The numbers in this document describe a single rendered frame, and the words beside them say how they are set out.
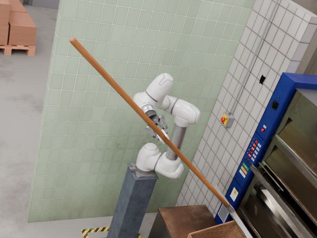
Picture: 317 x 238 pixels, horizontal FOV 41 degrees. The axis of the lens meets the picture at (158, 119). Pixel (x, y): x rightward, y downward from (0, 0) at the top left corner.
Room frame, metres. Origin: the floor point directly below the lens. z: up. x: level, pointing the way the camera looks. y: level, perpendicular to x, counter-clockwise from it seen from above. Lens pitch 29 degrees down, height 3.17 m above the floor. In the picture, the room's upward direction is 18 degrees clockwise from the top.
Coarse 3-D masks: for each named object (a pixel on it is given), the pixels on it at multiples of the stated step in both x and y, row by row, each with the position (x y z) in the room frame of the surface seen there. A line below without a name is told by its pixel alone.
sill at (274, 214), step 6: (258, 192) 2.87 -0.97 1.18; (258, 198) 2.83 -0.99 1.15; (264, 198) 2.81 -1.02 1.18; (264, 204) 2.76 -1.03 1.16; (270, 204) 2.76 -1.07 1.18; (270, 210) 2.69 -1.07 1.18; (276, 210) 2.71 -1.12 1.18; (276, 216) 2.63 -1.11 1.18; (276, 222) 2.60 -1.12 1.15; (282, 222) 2.58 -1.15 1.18; (282, 228) 2.54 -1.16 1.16; (288, 228) 2.54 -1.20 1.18; (288, 234) 2.48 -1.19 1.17; (294, 234) 2.49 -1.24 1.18
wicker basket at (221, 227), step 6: (228, 222) 2.81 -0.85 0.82; (234, 222) 2.85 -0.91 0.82; (210, 228) 2.73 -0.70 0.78; (216, 228) 2.76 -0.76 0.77; (222, 228) 2.79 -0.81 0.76; (228, 228) 2.83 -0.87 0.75; (234, 228) 2.84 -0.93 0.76; (192, 234) 2.64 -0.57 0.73; (198, 234) 2.68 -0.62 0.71; (204, 234) 2.71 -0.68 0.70; (210, 234) 2.75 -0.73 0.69; (216, 234) 2.78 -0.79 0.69; (222, 234) 2.81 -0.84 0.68; (228, 234) 2.84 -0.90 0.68; (240, 234) 2.77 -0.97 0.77
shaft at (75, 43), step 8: (72, 40) 1.66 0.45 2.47; (80, 48) 1.68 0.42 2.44; (88, 56) 1.70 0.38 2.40; (96, 64) 1.73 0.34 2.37; (104, 72) 1.75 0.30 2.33; (112, 80) 1.78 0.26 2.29; (120, 88) 1.81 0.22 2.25; (128, 96) 1.84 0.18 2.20; (136, 104) 1.87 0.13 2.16; (136, 112) 1.88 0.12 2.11; (144, 120) 1.90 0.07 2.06; (152, 128) 1.93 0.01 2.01; (160, 136) 1.96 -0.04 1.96; (168, 144) 2.00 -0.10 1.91; (176, 152) 2.03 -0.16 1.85; (184, 160) 2.07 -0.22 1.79; (192, 168) 2.11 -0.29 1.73; (200, 176) 2.16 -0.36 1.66; (208, 184) 2.20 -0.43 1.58; (216, 192) 2.25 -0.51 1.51; (224, 200) 2.30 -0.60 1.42
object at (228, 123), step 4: (224, 112) 3.43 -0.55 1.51; (228, 112) 3.46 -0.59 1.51; (224, 116) 3.41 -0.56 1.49; (228, 116) 3.38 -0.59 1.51; (232, 116) 3.41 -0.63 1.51; (220, 120) 3.43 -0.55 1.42; (228, 120) 3.36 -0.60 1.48; (232, 120) 3.38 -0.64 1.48; (224, 124) 3.37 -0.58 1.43; (228, 124) 3.37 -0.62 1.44
